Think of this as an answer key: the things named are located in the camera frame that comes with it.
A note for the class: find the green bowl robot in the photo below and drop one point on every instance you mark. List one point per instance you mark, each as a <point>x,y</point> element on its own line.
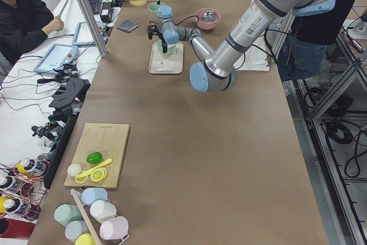
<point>154,7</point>
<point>170,48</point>

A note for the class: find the cream rabbit tray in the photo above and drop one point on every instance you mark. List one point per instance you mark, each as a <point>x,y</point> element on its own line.
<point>166,64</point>

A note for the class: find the grey purple folded cloth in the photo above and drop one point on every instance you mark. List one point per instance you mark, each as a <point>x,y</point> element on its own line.
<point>127,26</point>

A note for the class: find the pink bowl with ice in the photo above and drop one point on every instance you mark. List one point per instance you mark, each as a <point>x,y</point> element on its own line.
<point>204,25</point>

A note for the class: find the blue teach pendant tablet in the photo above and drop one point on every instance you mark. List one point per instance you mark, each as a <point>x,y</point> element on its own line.
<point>55,58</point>

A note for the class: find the wooden cutting board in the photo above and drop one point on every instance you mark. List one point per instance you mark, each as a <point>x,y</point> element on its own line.
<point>98,143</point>

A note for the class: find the yellow plastic knife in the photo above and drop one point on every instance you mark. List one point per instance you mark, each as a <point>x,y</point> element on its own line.
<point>89,171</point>

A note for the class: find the green lime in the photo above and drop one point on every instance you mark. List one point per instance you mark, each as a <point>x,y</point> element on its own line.
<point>94,157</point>

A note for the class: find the seated person black jacket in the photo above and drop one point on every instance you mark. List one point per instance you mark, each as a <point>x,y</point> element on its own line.
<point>25,24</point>

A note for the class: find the standing person in jeans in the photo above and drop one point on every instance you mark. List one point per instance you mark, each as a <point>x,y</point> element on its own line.
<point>303,51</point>

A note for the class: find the lemon slice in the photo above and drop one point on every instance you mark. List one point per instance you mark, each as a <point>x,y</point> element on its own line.
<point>98,174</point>
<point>80,180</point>

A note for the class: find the blue mug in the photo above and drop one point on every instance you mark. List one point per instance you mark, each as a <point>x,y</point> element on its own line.
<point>90,195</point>

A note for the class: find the white mug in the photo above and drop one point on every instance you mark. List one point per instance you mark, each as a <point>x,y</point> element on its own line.
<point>102,211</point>

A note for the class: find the yellow sauce bottle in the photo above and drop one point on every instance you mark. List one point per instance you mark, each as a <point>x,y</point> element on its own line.
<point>34,167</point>

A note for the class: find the pink mug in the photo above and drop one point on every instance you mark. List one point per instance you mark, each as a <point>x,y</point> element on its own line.
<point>115,228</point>

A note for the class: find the wooden mug rack pole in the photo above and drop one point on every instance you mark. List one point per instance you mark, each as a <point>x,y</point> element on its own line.
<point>90,227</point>

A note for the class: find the green mug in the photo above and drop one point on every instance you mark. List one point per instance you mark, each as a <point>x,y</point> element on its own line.
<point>66,213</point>

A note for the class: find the grey mug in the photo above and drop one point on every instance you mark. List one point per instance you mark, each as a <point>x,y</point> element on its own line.
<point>74,229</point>

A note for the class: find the yellow mug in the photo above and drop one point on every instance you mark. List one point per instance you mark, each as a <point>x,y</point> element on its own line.
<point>85,239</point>

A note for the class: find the aluminium frame post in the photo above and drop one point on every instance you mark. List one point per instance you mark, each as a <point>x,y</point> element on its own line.
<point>91,22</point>

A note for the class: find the black stand bracket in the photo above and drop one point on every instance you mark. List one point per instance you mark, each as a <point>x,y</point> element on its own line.
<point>67,102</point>

